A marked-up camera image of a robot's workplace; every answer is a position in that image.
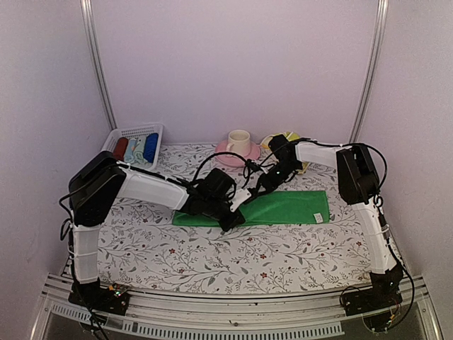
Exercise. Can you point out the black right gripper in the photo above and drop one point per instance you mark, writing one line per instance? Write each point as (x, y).
(267, 183)

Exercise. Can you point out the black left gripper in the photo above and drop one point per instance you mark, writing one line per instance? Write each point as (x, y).
(238, 219)

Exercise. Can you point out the green microfibre towel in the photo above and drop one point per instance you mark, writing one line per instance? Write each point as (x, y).
(277, 208)

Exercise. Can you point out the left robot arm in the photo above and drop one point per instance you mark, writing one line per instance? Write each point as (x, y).
(105, 180)

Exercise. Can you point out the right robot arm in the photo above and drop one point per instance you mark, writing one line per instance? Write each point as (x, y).
(358, 185)

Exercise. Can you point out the yellow patterned towel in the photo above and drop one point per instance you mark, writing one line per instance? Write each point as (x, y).
(290, 136)

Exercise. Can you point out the cream ceramic mug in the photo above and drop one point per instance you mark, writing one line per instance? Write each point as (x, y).
(239, 142)

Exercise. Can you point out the pale green rolled towel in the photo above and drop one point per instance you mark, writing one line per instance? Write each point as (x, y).
(139, 149)

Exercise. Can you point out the light blue rolled towel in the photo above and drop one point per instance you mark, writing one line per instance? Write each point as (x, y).
(129, 155)

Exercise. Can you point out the white plastic basket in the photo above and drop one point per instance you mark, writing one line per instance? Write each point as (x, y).
(135, 132)

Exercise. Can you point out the dark red rolled towel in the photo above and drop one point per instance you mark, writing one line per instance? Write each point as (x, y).
(120, 148)

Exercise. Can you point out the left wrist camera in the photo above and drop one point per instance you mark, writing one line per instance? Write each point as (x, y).
(241, 196)

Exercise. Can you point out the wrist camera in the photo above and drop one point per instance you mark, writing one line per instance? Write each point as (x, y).
(241, 196)
(252, 166)

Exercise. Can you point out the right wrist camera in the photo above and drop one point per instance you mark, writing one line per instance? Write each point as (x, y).
(252, 166)

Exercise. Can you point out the front aluminium rail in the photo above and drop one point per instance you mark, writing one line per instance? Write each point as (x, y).
(312, 315)

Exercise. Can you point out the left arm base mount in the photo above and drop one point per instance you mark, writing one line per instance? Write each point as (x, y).
(114, 299)

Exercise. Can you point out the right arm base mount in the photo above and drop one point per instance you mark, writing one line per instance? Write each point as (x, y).
(357, 301)

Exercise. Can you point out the right aluminium frame post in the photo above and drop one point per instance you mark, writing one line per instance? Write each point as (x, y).
(376, 47)

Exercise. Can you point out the aluminium frame post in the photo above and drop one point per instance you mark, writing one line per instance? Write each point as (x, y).
(376, 47)
(90, 31)

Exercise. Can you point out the left aluminium frame post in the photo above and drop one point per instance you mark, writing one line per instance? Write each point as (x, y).
(90, 31)

